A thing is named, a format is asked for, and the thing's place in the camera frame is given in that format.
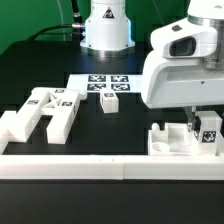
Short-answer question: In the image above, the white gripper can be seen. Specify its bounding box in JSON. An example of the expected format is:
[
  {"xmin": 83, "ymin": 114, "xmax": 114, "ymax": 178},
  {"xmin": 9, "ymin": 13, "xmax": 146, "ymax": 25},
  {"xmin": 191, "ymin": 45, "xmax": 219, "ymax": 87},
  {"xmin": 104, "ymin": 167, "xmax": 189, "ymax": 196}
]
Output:
[{"xmin": 141, "ymin": 22, "xmax": 224, "ymax": 139}]

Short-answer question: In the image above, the white chair seat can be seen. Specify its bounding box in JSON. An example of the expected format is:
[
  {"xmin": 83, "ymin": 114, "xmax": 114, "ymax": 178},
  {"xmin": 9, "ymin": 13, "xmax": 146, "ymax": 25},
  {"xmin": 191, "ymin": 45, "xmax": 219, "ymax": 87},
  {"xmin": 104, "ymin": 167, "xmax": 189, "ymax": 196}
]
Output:
[{"xmin": 148, "ymin": 123, "xmax": 208, "ymax": 156}]

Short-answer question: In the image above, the white U-shaped fence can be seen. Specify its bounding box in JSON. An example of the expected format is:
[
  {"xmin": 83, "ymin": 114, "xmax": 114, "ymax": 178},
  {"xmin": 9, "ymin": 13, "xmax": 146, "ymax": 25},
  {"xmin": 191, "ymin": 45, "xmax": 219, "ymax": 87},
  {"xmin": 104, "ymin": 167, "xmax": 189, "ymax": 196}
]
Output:
[{"xmin": 0, "ymin": 111, "xmax": 224, "ymax": 180}]

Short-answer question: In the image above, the white marker base plate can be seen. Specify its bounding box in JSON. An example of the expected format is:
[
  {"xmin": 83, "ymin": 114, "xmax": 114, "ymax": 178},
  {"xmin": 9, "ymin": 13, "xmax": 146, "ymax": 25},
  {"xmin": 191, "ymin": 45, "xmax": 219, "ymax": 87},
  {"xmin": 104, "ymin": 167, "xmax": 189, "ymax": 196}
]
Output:
[{"xmin": 67, "ymin": 74, "xmax": 142, "ymax": 93}]

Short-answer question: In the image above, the black cable with connector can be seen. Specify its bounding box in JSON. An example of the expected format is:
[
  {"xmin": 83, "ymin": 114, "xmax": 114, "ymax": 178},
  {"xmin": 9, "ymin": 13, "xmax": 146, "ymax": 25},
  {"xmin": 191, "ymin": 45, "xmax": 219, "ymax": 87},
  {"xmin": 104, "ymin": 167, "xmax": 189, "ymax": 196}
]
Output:
[{"xmin": 27, "ymin": 0, "xmax": 86, "ymax": 42}]

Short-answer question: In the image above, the white chair back frame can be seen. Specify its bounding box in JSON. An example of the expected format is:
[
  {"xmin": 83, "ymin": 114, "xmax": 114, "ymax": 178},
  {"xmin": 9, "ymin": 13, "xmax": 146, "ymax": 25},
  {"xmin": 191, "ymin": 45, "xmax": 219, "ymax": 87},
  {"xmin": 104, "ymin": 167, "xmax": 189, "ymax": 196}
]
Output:
[{"xmin": 0, "ymin": 87, "xmax": 87, "ymax": 150}]

